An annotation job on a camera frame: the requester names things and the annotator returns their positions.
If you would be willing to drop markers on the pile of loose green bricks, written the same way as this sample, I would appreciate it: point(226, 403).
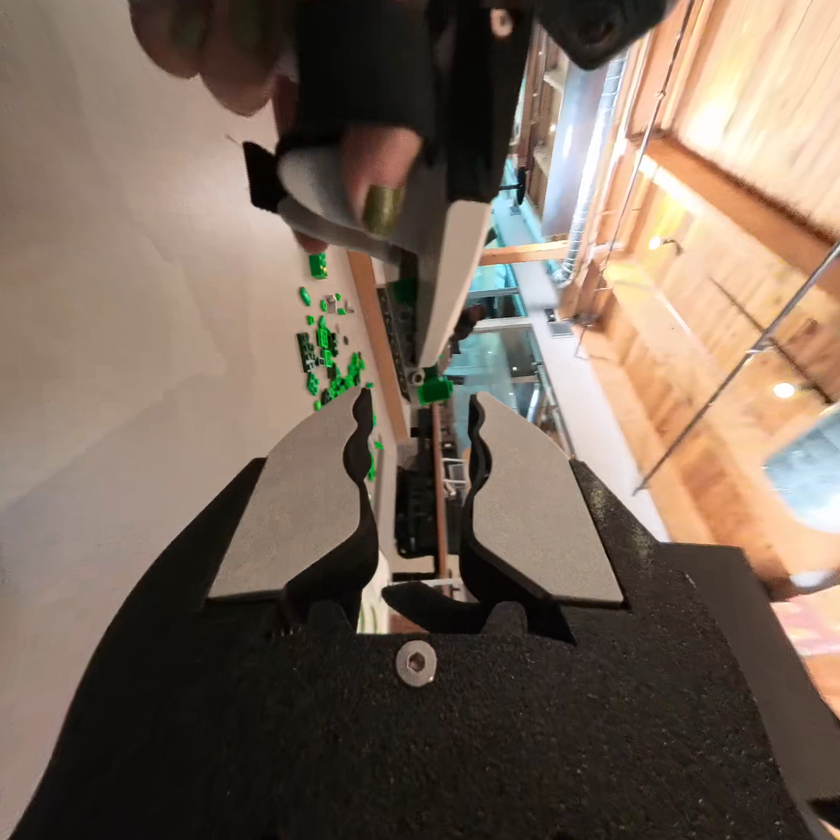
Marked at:
point(325, 341)

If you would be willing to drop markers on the green and grey brick assembly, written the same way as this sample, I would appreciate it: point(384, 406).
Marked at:
point(434, 392)

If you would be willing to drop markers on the silver ventilation duct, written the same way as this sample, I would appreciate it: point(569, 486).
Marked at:
point(587, 197)

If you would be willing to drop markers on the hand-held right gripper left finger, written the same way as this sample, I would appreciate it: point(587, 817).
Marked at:
point(295, 512)

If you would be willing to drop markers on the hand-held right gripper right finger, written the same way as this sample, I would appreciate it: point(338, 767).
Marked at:
point(541, 525)

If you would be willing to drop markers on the round ceiling lamp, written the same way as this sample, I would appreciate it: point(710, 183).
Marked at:
point(784, 390)

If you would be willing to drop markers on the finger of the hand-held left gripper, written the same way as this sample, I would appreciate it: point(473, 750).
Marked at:
point(456, 275)
point(315, 190)

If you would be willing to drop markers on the person's left hand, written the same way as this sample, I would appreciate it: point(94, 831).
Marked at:
point(197, 46)

